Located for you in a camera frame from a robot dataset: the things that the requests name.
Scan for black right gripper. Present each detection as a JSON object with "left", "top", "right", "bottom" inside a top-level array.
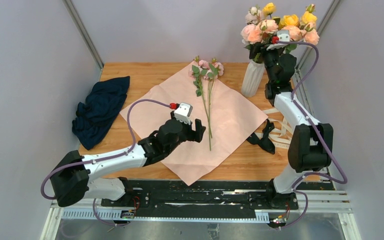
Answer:
[{"left": 250, "top": 39, "right": 285, "bottom": 83}]

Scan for pink paper flower wrap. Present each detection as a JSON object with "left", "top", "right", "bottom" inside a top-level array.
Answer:
[{"left": 120, "top": 64, "right": 267, "bottom": 186}]

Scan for black printed ribbon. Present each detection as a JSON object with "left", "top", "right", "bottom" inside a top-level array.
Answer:
[{"left": 246, "top": 119, "right": 276, "bottom": 155}]

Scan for peach rose stem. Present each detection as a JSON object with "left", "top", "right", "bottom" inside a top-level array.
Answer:
[{"left": 240, "top": 19, "right": 279, "bottom": 64}]

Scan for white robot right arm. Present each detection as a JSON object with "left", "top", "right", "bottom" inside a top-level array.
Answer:
[{"left": 263, "top": 49, "right": 334, "bottom": 209}]

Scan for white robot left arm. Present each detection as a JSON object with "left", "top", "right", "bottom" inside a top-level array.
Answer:
[{"left": 49, "top": 116, "right": 206, "bottom": 207}]

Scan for white ribbed vase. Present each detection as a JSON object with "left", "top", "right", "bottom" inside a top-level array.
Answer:
[{"left": 241, "top": 60, "right": 266, "bottom": 98}]

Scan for yellow and pink flowers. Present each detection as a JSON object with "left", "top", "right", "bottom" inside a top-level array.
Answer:
[{"left": 258, "top": 2, "right": 320, "bottom": 45}]

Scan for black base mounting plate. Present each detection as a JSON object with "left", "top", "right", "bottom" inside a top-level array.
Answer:
[{"left": 75, "top": 179, "right": 305, "bottom": 224}]

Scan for white printed ribbon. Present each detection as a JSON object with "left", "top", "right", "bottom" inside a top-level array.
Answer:
[{"left": 268, "top": 117, "right": 293, "bottom": 149}]

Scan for dark blue cloth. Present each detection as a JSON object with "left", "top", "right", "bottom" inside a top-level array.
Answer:
[{"left": 71, "top": 76, "right": 130, "bottom": 150}]

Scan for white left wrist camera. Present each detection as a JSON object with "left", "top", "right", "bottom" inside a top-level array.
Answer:
[{"left": 173, "top": 102, "right": 193, "bottom": 125}]

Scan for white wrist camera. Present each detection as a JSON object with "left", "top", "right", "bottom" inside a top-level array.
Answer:
[
  {"left": 173, "top": 102, "right": 193, "bottom": 125},
  {"left": 266, "top": 30, "right": 291, "bottom": 51}
]

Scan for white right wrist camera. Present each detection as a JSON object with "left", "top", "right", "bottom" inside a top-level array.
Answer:
[{"left": 266, "top": 30, "right": 291, "bottom": 51}]

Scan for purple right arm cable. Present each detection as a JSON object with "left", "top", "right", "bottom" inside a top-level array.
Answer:
[{"left": 273, "top": 40, "right": 349, "bottom": 229}]

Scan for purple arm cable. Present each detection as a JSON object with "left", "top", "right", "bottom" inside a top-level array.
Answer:
[
  {"left": 273, "top": 40, "right": 349, "bottom": 229},
  {"left": 40, "top": 98, "right": 178, "bottom": 229}
]

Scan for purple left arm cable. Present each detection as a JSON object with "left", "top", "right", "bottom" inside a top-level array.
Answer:
[{"left": 40, "top": 98, "right": 178, "bottom": 229}]

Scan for aluminium frame rail front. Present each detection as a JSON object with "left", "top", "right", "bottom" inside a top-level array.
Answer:
[{"left": 41, "top": 187, "right": 361, "bottom": 240}]

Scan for aluminium frame post left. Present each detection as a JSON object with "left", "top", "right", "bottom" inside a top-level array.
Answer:
[{"left": 62, "top": 0, "right": 105, "bottom": 71}]

